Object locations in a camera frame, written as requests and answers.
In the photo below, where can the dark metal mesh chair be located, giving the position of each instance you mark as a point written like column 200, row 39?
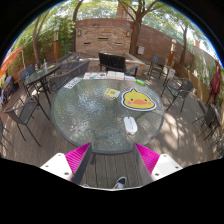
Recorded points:
column 185, row 86
column 25, row 111

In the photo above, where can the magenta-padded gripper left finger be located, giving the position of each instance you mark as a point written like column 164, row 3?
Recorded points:
column 77, row 156

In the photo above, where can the colourful printed leaflet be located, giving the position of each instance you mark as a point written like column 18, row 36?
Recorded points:
column 94, row 75

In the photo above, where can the blue-backed patio chair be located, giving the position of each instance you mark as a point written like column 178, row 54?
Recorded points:
column 26, row 71

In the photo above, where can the white printed paper strip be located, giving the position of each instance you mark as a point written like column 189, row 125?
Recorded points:
column 72, row 83

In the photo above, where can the large forked tree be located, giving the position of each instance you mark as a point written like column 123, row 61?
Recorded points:
column 136, row 33

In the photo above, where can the stone brick fireplace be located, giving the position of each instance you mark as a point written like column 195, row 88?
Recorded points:
column 103, row 35

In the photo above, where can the yellow square code card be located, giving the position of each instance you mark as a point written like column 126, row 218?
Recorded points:
column 112, row 93

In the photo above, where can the dark wicker armchair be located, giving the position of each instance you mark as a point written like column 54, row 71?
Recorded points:
column 68, row 57
column 71, row 73

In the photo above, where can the yellow duck-shaped mouse pad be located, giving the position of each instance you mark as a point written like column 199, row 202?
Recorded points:
column 138, row 100

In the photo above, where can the person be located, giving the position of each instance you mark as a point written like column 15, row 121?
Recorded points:
column 120, row 182

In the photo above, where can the white computer mouse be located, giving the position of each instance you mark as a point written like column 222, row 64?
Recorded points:
column 130, row 126

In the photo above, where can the dark round patio table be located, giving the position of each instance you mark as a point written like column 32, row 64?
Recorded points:
column 41, row 73

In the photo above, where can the black wooden slatted chair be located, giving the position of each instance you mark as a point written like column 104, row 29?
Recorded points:
column 111, row 61

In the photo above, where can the wooden lamp post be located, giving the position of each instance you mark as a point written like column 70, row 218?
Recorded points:
column 56, row 43
column 172, row 51

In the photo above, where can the closed red patio umbrella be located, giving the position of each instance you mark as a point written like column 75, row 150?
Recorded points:
column 216, row 81

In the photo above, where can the group of dark metal chairs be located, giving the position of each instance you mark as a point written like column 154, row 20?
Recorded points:
column 210, row 116

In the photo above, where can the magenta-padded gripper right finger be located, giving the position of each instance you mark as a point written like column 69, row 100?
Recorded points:
column 148, row 157

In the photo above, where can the low stone basin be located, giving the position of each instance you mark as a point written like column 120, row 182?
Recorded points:
column 133, row 60

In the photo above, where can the orange patio umbrella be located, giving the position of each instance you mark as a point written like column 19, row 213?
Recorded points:
column 10, row 60

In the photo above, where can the small blue-white booklet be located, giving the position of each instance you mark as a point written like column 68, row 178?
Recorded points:
column 130, row 78

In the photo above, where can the dark slatted patio chair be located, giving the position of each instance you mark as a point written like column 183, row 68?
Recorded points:
column 158, row 60

